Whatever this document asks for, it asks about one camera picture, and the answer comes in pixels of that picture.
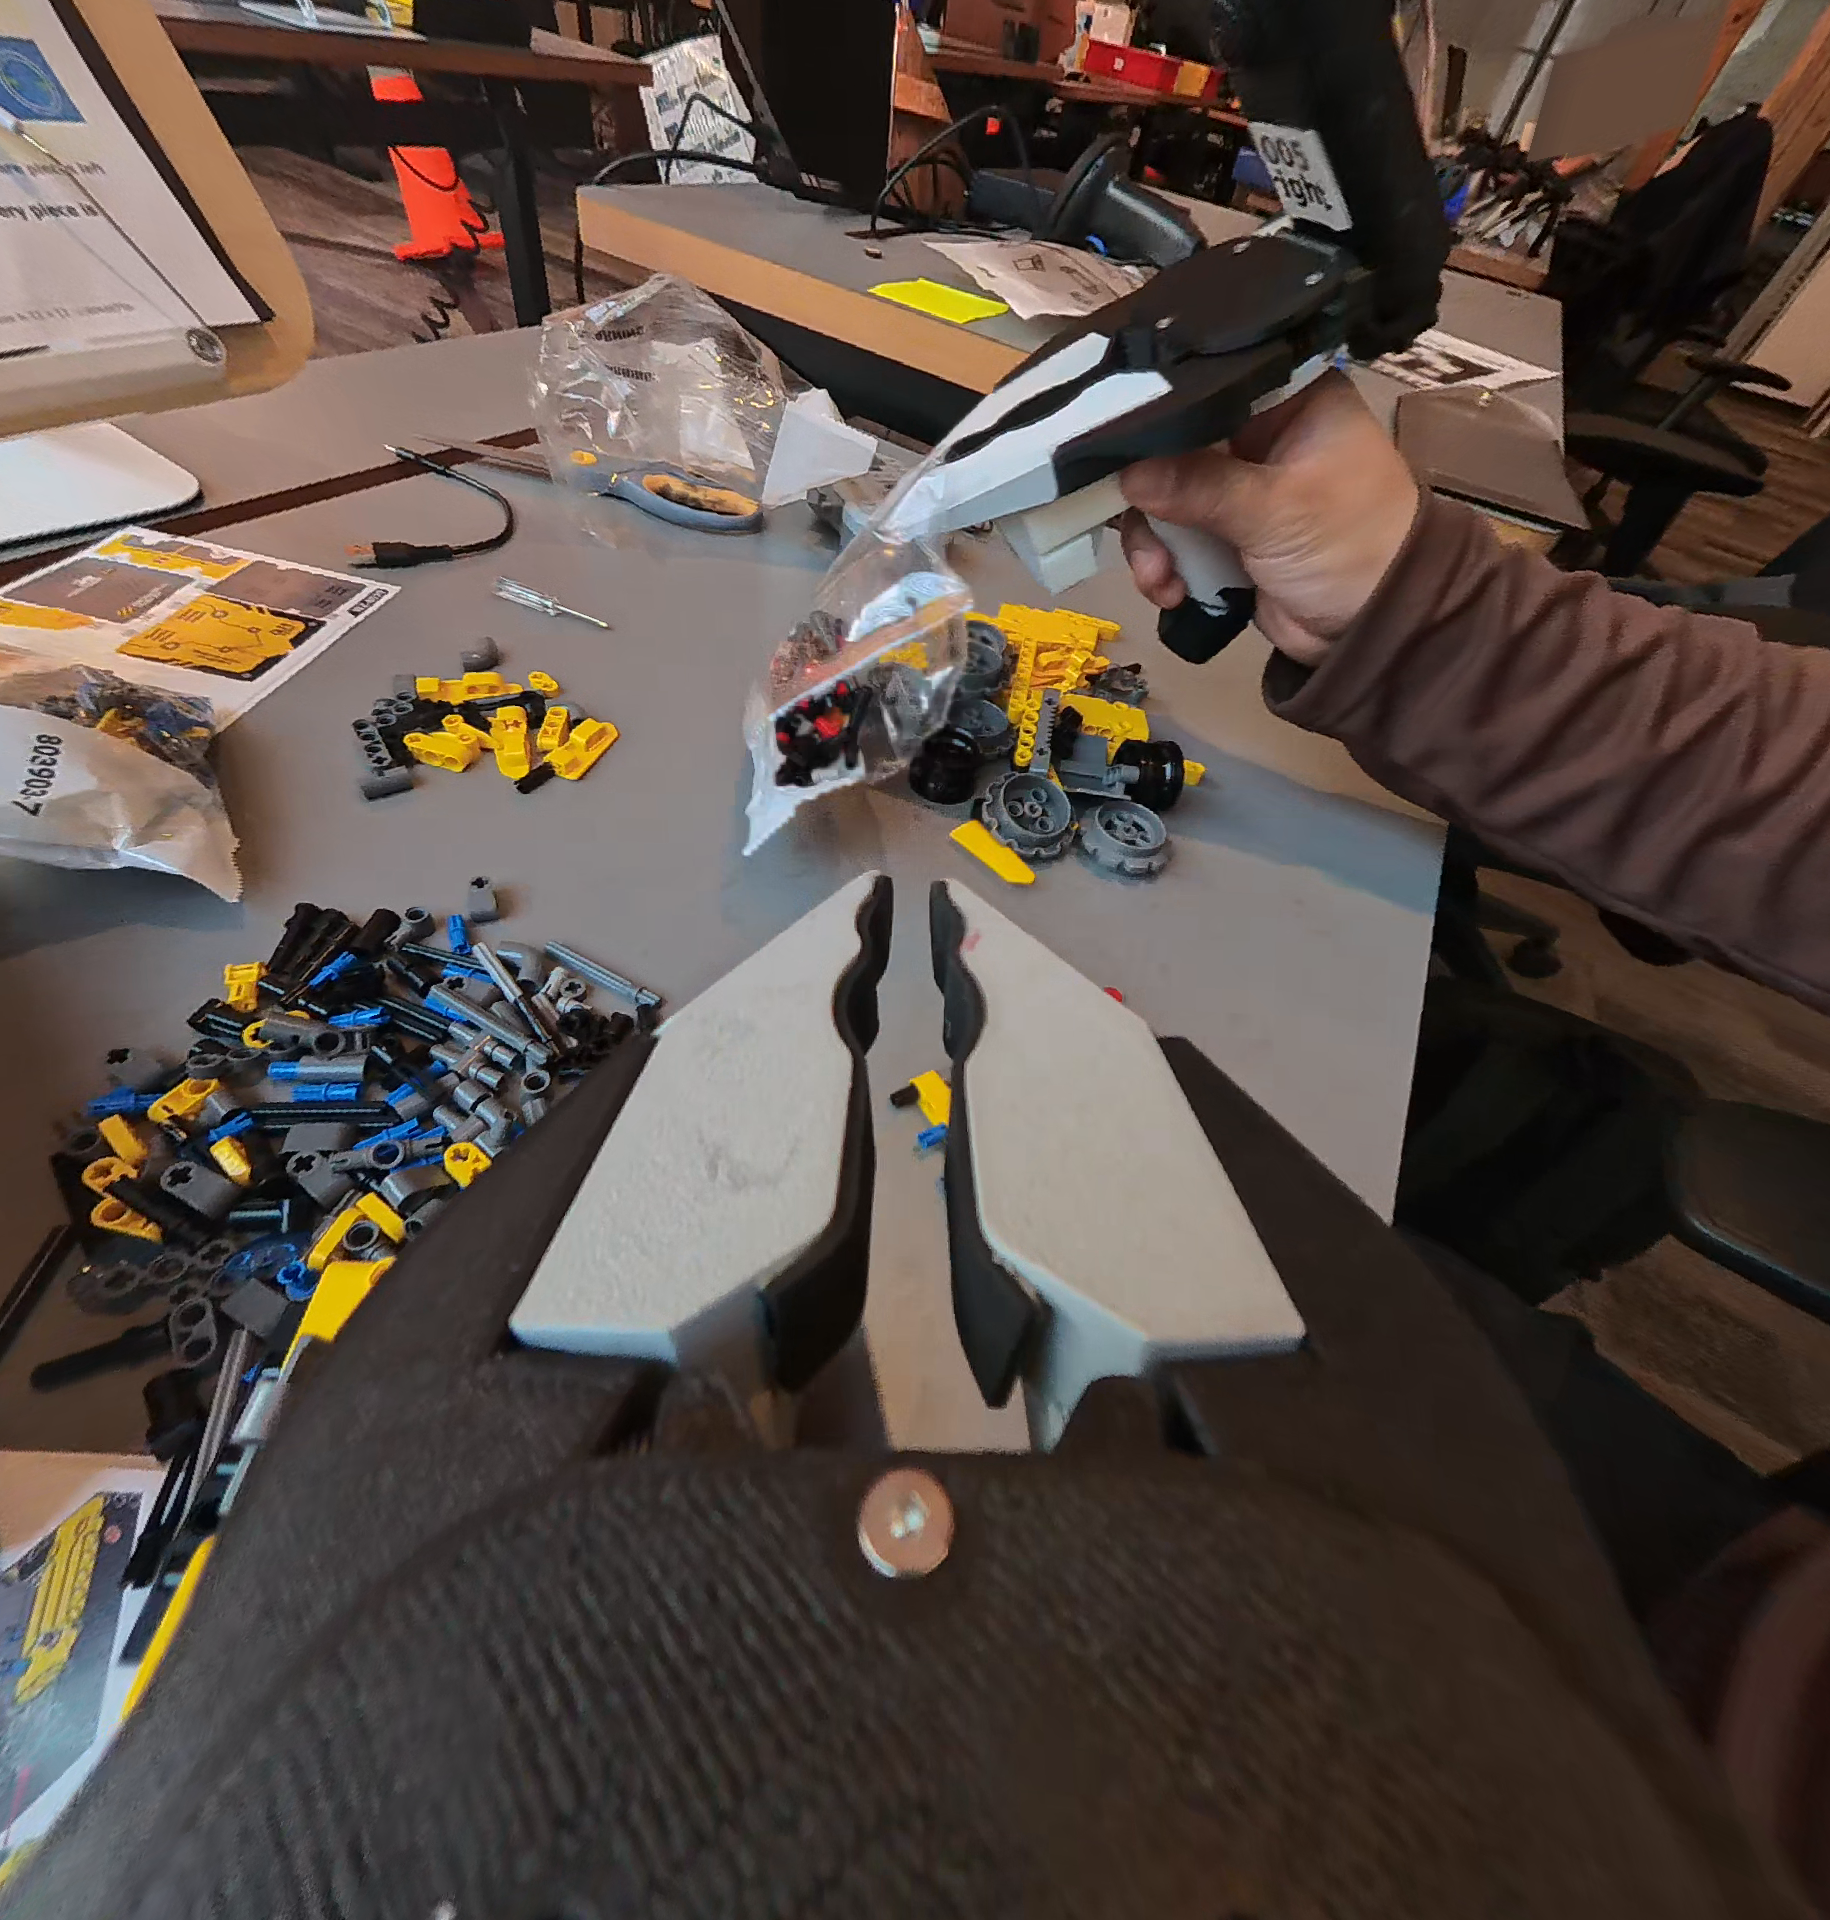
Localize black handheld scanner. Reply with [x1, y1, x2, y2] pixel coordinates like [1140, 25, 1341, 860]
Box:
[976, 133, 1208, 272]

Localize black cable with plug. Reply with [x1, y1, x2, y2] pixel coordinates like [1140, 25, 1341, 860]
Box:
[348, 441, 519, 572]

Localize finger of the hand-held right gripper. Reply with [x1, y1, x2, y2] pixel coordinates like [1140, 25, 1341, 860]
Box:
[914, 333, 1114, 470]
[891, 366, 1174, 597]

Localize black battery box yellow assembly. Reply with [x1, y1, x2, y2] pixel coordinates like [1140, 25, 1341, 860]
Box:
[111, 1258, 395, 1718]

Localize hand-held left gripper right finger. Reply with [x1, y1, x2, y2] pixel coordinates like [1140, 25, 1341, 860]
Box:
[928, 876, 1309, 1448]

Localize black background office chair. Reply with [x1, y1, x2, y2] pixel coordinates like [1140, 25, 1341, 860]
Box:
[1546, 112, 1793, 578]

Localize clear bag of yellow blue parts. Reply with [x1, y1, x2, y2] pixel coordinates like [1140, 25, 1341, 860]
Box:
[0, 645, 244, 904]

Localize grey yellow handled scissors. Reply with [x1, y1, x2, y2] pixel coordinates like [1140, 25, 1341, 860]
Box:
[585, 451, 767, 534]

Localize person's black trousers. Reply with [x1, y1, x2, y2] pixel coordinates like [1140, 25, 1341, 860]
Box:
[1395, 1216, 1758, 1623]

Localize white monitor base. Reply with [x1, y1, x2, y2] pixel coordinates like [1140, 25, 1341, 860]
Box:
[0, 423, 202, 558]

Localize orange traffic cone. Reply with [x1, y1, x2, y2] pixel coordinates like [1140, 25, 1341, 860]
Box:
[374, 60, 504, 264]

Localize empty clear plastic bag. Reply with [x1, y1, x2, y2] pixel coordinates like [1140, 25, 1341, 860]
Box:
[529, 274, 879, 513]

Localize instruction sheet on board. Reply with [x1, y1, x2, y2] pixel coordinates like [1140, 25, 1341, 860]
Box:
[0, 0, 318, 443]

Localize dark bent beam piece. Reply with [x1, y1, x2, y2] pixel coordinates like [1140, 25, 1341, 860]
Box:
[352, 696, 425, 800]

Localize person's right hand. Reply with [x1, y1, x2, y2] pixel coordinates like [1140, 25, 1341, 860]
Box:
[1117, 375, 1423, 669]

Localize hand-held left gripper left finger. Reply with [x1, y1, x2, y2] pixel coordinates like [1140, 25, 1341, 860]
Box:
[510, 872, 899, 1395]

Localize black mesh office chair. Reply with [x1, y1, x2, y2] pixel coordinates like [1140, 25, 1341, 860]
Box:
[1402, 840, 1830, 1353]

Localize person's right forearm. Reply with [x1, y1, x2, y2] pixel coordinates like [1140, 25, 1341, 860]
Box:
[1267, 496, 1830, 1029]

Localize instruction booklet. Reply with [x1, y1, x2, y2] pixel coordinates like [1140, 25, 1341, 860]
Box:
[0, 1477, 159, 1863]

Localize pile of wheels and beams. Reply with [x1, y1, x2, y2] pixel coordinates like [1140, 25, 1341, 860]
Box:
[907, 600, 1208, 878]

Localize pile of small connector pieces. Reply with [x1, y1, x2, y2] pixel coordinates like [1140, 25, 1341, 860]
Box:
[0, 876, 664, 1592]

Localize clear bag of black parts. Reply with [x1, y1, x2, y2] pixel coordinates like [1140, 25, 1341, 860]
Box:
[742, 451, 992, 857]

